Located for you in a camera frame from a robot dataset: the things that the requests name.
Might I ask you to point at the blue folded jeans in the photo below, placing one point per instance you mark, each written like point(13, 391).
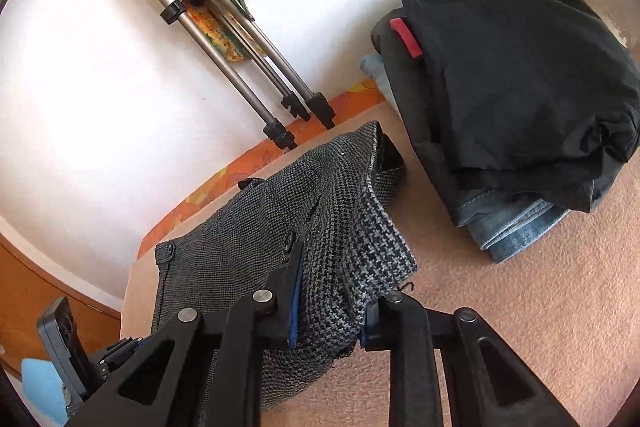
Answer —
point(515, 222)

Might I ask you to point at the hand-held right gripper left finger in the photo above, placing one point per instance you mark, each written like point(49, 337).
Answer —
point(295, 302)

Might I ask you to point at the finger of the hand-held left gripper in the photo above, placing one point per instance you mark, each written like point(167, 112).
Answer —
point(120, 353)

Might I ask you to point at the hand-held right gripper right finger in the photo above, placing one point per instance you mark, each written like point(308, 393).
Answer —
point(369, 327)

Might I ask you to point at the grey houndstooth pants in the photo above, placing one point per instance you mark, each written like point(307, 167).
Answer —
point(320, 217)

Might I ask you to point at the dark grey garment red tag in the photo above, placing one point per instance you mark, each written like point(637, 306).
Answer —
point(405, 72)

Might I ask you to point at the wooden furniture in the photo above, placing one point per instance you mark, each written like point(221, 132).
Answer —
point(30, 297)

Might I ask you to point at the grey metal tripod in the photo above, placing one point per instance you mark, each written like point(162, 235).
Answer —
point(210, 2)

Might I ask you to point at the light blue folded cloth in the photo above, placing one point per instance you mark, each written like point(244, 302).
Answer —
point(376, 69)

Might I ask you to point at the black folded garment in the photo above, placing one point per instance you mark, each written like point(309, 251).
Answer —
point(515, 57)

